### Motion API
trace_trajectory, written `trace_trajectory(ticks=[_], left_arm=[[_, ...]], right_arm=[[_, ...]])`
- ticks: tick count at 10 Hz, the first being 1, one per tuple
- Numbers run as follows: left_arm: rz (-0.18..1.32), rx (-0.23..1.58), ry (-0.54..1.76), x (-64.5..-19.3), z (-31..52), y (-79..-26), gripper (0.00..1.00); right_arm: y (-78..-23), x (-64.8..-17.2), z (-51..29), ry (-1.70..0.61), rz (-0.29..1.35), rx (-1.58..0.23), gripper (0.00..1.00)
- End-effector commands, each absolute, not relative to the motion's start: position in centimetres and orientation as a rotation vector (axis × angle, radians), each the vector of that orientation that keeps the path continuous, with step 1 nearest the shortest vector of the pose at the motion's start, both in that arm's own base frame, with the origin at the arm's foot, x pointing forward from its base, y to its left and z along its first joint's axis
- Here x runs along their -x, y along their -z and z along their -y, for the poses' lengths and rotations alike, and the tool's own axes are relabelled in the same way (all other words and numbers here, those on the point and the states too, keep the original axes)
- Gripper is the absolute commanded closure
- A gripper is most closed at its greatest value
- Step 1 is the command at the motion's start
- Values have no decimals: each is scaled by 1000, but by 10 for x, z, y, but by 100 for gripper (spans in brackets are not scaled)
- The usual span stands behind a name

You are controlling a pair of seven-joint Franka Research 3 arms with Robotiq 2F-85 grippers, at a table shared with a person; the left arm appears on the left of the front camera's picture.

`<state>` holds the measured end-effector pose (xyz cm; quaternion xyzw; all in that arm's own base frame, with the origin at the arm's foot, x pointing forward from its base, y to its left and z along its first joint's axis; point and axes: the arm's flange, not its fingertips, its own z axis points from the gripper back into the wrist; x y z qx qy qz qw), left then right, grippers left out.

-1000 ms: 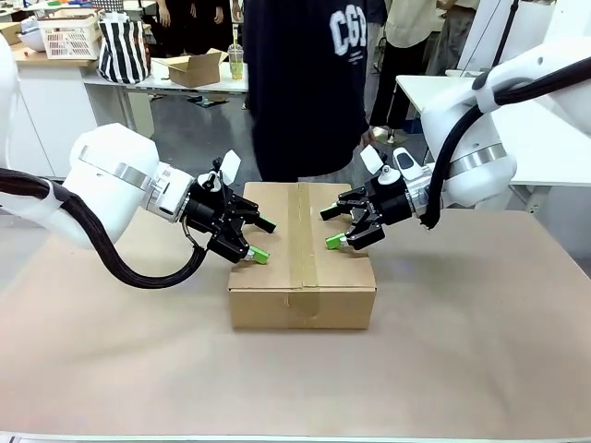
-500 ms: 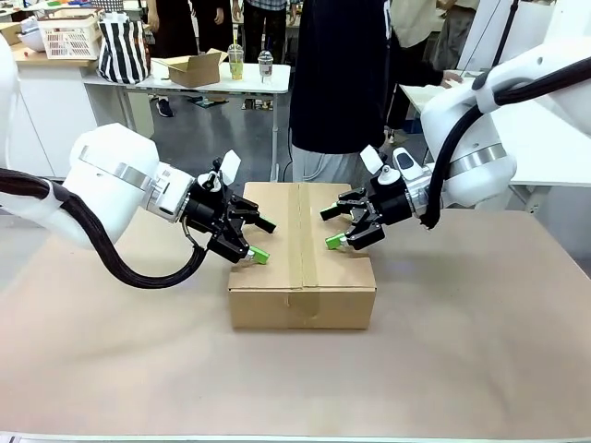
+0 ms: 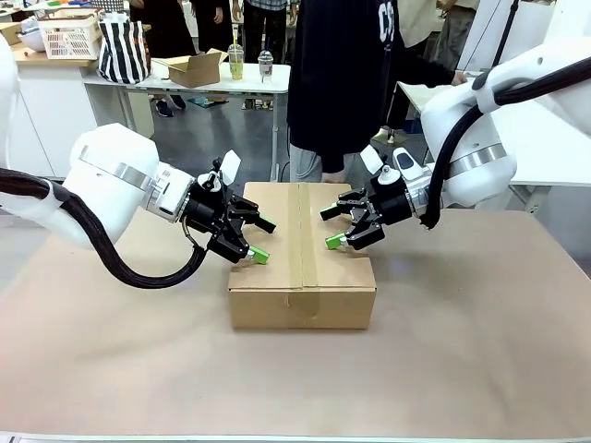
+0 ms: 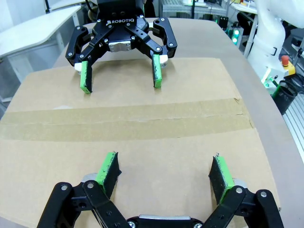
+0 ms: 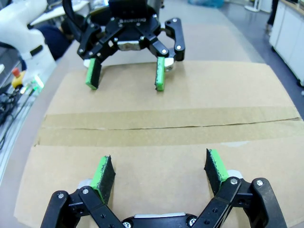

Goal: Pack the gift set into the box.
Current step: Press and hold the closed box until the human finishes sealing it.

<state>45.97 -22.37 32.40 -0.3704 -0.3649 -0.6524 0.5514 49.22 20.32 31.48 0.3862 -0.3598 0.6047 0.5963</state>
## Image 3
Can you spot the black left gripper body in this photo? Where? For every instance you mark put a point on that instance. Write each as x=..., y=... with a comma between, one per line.
x=208, y=217

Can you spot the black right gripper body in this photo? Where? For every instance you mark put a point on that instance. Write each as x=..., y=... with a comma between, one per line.
x=390, y=205

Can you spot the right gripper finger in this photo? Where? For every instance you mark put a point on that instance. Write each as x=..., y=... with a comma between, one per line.
x=353, y=203
x=365, y=235

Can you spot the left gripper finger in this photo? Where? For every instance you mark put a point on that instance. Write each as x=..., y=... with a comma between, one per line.
x=249, y=213
x=242, y=251

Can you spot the large brown cardboard box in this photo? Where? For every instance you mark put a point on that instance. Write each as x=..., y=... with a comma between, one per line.
x=277, y=304

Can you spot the person's left forearm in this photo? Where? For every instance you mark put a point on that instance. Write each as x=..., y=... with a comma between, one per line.
x=429, y=71

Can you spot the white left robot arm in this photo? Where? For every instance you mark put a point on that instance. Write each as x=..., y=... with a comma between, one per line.
x=111, y=184

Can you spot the person's right forearm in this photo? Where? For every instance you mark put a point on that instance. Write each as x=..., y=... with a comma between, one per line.
x=332, y=147

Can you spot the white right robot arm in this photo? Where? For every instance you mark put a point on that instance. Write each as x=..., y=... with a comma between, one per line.
x=480, y=175

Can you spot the small open cardboard box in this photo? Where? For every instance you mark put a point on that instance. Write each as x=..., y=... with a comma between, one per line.
x=194, y=71

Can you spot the flat brown cardboard box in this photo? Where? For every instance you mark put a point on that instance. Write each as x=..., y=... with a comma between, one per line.
x=10, y=32

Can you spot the person's right hand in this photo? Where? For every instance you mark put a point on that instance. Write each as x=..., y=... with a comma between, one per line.
x=333, y=177

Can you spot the person's left hand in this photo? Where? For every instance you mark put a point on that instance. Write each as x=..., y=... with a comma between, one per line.
x=458, y=77

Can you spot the brown packing tape strip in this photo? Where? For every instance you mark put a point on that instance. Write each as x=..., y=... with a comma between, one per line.
x=305, y=240

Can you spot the person in dark sweatshirt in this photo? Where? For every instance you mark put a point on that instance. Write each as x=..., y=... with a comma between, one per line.
x=341, y=92

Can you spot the white folding table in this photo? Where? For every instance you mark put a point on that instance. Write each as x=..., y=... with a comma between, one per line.
x=251, y=85

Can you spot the plastic cup with yellow drink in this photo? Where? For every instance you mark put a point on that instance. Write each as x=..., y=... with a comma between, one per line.
x=236, y=64

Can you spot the clear domed-lid plastic cup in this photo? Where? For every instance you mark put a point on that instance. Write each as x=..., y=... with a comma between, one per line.
x=265, y=64

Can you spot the white cabinet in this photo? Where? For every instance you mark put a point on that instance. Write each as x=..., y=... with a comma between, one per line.
x=55, y=115

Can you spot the person in tan coat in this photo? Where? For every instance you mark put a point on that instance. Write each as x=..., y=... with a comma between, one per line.
x=420, y=23

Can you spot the person in plaid shirt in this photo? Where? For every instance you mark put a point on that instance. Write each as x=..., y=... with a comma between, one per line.
x=263, y=27

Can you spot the black white striped bag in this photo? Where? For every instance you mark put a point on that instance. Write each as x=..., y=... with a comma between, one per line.
x=122, y=51

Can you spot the person in black with sneakers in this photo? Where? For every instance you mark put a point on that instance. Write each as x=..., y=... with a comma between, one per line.
x=168, y=27

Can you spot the person in black clothes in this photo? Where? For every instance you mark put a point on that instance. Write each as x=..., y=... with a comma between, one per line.
x=212, y=23

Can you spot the black tripod stand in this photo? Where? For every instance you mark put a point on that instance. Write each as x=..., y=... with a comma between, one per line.
x=507, y=27

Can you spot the white crate with red print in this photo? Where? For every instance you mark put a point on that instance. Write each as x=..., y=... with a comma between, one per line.
x=69, y=39

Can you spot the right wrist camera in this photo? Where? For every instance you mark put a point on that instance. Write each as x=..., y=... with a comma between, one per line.
x=388, y=175

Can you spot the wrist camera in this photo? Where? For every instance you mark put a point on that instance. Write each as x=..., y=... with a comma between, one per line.
x=228, y=166
x=388, y=175

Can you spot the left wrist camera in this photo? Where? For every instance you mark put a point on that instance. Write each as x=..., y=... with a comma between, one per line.
x=228, y=166

